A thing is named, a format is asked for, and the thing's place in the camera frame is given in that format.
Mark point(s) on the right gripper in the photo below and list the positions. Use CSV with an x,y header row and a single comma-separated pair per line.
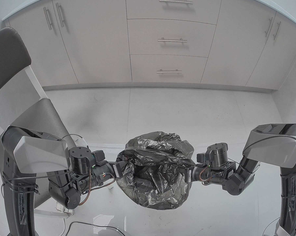
x,y
194,174

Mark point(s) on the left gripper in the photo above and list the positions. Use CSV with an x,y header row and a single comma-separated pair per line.
x,y
106,171

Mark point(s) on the black plastic bag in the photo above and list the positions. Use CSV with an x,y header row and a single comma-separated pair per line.
x,y
157,181

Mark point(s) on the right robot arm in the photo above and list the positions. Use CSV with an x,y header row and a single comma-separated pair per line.
x,y
273,146

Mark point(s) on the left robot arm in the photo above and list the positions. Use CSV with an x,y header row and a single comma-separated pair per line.
x,y
40,151

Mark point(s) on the grey padded white-framed chair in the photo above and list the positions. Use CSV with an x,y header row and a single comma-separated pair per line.
x,y
8,50

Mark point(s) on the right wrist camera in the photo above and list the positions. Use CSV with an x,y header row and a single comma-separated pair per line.
x,y
201,157

